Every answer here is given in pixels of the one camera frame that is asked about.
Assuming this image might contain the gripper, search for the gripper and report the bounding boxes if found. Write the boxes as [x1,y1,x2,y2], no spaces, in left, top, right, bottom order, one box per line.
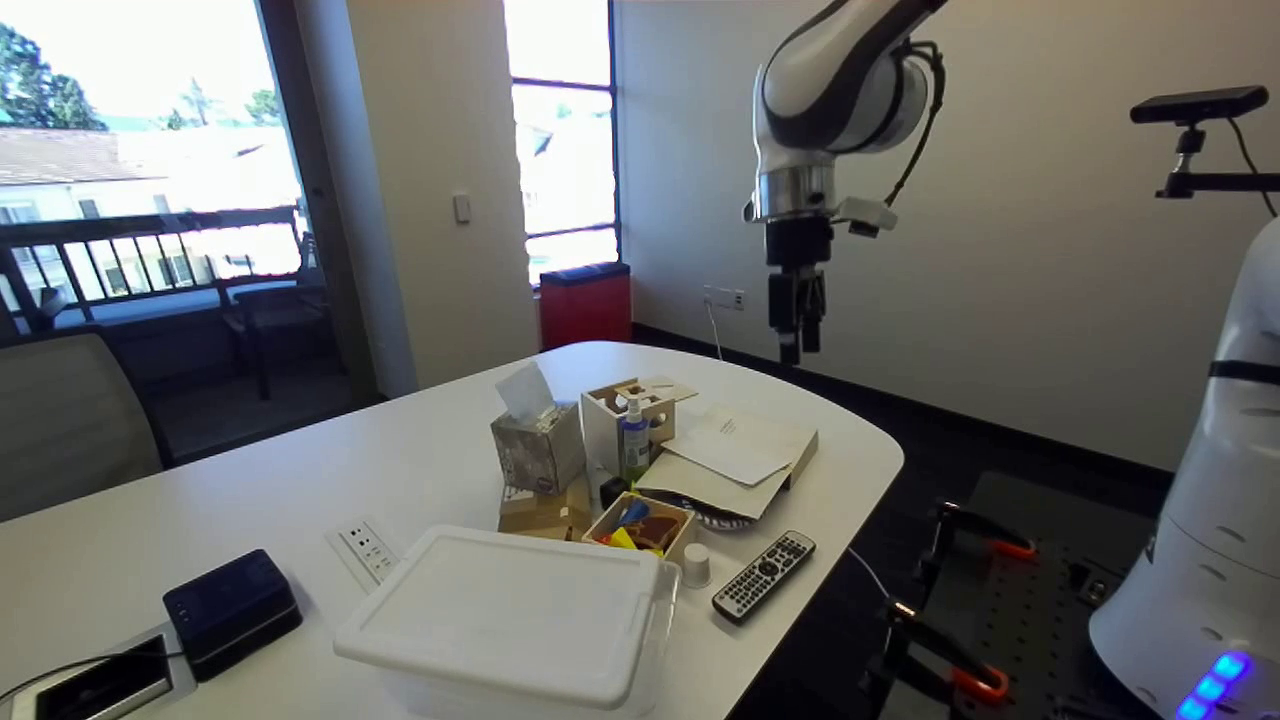
[765,216,835,366]

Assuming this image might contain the flat beige box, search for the flat beige box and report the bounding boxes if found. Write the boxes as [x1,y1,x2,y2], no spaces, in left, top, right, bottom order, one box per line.
[770,425,820,491]

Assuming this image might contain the white wooden shape sorter box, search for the white wooden shape sorter box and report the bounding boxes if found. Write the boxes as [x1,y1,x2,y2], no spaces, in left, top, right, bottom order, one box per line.
[579,376,700,483]

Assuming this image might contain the wooden box of toy blocks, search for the wooden box of toy blocks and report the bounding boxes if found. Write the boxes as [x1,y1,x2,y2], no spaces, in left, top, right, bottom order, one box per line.
[581,491,697,567]

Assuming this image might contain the patterned tissue box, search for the patterned tissue box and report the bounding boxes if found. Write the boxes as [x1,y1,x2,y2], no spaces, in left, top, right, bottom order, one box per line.
[489,361,587,497]

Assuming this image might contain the brown cardboard box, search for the brown cardboard box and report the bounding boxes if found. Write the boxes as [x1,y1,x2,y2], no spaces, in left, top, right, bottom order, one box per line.
[497,476,593,542]

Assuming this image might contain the black rectangular box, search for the black rectangular box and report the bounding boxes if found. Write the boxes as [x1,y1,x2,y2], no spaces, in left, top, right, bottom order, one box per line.
[162,548,304,684]

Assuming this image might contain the white paper sheets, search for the white paper sheets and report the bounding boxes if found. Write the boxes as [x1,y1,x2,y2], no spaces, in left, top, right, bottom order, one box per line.
[634,404,816,522]

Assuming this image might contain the clear spray bottle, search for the clear spray bottle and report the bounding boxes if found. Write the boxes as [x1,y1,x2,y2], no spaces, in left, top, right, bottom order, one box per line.
[619,392,653,487]

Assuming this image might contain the patterned plate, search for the patterned plate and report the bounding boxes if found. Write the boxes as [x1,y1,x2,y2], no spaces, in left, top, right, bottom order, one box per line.
[682,495,753,532]

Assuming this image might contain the red bin with black lid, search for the red bin with black lid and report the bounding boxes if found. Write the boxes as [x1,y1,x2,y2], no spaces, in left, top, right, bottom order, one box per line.
[537,261,634,352]

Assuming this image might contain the black remote control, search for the black remote control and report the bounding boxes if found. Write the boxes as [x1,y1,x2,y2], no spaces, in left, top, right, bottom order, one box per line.
[711,530,818,627]

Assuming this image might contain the black orange clamp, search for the black orange clamp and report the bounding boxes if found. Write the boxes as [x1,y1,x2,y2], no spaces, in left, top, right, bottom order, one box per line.
[878,597,1011,707]
[932,499,1039,563]

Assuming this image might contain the window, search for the window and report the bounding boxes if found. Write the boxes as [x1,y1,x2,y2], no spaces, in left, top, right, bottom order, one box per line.
[502,0,623,289]

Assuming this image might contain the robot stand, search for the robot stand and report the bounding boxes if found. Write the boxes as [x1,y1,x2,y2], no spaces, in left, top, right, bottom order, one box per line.
[878,470,1181,720]

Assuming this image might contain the clear bin with white lid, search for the clear bin with white lid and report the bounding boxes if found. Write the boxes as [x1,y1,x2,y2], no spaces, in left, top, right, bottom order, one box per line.
[332,525,683,720]

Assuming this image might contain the white table power outlet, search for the white table power outlet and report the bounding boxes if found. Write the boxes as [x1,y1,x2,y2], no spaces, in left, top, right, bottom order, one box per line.
[324,517,405,593]

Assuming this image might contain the dark balcony chair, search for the dark balcony chair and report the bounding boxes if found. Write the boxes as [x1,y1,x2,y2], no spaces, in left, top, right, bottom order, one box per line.
[214,232,349,403]

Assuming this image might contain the balcony railing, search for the balcony railing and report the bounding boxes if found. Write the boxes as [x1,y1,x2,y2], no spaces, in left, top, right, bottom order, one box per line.
[0,204,305,335]

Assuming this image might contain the glass balcony door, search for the glass balcony door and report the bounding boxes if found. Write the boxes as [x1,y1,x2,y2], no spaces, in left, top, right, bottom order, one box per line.
[0,0,346,441]

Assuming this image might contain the grey office chair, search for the grey office chair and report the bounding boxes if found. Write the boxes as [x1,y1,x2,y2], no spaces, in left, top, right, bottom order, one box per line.
[0,326,173,524]

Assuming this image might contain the table port panel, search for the table port panel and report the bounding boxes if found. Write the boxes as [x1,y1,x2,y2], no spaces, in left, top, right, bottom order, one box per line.
[8,622,198,720]

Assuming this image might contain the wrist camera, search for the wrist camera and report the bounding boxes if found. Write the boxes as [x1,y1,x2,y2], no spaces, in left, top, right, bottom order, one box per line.
[834,196,899,239]

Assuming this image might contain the thin white cable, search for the thin white cable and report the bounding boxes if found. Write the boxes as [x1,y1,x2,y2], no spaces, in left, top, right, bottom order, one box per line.
[846,546,893,603]

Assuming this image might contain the camera on mount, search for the camera on mount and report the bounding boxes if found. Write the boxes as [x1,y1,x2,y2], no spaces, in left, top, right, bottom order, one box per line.
[1129,85,1280,217]

